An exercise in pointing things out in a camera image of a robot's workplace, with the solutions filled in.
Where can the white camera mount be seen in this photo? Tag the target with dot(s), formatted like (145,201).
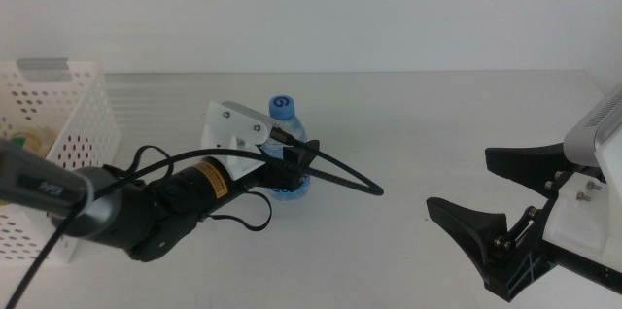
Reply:
(218,129)
(578,231)

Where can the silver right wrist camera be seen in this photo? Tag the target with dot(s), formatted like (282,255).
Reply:
(588,139)

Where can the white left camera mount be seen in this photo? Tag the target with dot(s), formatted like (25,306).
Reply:
(218,129)

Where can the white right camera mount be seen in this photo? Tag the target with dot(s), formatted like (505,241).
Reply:
(578,231)

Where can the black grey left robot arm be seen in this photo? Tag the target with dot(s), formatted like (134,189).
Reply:
(112,212)

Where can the clear water bottle blue cap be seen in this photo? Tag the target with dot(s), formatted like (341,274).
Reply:
(283,107)

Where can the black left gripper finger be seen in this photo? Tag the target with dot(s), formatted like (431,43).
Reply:
(299,163)

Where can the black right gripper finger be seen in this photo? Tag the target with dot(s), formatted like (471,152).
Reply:
(529,168)
(476,231)

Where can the white perforated plastic basket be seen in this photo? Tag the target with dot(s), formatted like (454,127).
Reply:
(92,105)

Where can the yellow tea bottle green label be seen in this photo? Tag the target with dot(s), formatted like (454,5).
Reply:
(34,141)

